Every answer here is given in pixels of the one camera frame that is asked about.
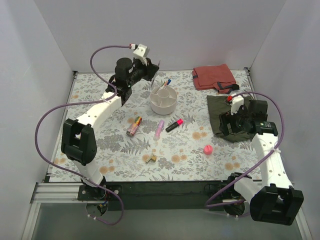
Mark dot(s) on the grey thin pen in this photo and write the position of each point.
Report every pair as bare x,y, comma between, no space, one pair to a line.
155,75

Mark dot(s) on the aluminium front rail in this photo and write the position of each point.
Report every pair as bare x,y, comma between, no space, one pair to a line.
65,192

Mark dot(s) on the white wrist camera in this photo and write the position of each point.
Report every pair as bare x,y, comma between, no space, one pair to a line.
236,102
140,52

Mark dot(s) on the folded olive green cloth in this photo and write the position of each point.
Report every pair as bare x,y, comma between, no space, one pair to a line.
216,106

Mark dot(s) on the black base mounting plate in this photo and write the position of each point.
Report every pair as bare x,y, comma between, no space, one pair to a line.
164,195

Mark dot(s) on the floral patterned table mat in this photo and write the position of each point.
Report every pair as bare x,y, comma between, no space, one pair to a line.
180,152

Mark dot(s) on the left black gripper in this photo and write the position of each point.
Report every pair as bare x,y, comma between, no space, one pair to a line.
152,70

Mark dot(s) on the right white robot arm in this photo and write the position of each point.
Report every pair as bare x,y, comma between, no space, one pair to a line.
275,200

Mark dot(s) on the folded red cloth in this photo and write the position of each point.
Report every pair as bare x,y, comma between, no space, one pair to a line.
219,78

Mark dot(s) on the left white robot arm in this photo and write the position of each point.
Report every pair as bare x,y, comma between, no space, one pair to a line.
78,135

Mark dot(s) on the pink round sharpener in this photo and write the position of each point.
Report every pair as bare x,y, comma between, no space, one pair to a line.
208,150

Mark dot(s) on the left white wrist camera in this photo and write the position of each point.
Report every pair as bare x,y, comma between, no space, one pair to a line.
140,52

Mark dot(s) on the white divided round organizer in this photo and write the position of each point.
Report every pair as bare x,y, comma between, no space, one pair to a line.
163,101

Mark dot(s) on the pink black highlighter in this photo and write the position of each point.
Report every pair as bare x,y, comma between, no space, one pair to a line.
174,125

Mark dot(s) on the gold binder clip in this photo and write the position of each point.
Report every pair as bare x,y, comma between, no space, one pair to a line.
152,158

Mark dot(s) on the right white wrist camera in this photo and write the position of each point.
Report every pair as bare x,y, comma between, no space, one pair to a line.
236,102

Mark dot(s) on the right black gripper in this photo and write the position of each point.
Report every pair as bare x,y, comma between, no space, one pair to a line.
227,124

